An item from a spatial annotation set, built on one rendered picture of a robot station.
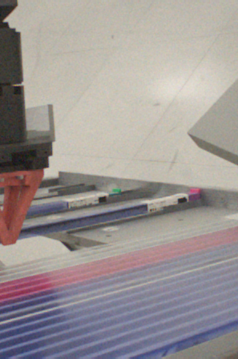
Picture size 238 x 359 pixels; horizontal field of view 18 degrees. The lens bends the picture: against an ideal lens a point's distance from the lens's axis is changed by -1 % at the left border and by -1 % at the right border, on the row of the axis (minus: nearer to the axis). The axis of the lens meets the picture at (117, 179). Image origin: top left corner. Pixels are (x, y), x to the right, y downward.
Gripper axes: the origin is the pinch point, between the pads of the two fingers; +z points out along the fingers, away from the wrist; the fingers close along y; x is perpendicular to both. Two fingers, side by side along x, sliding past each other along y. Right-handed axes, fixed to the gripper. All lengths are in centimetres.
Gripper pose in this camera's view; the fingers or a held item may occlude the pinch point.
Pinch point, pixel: (4, 235)
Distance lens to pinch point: 73.4
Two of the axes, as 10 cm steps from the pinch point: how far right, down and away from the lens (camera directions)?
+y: 6.0, 0.9, -8.0
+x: 8.0, -1.2, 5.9
